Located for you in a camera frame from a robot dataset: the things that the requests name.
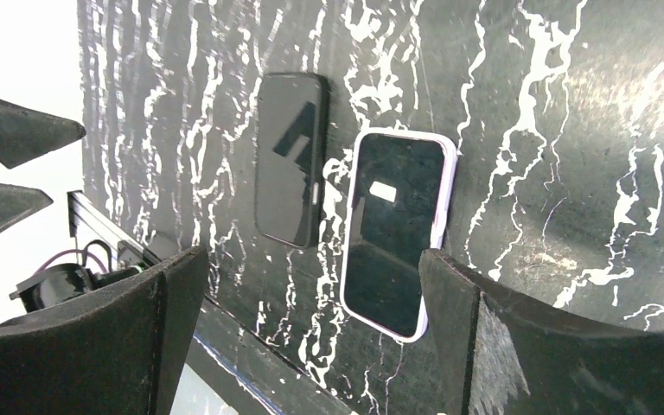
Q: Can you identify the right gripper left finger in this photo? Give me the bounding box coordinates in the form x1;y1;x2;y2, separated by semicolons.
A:
0;246;208;414

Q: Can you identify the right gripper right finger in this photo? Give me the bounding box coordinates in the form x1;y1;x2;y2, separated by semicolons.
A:
418;249;664;414

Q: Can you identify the lavender smartphone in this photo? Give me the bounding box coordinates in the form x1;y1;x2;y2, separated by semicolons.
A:
339;128;459;344

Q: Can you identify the black phone case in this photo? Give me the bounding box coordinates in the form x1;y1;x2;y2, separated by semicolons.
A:
253;71;331;251

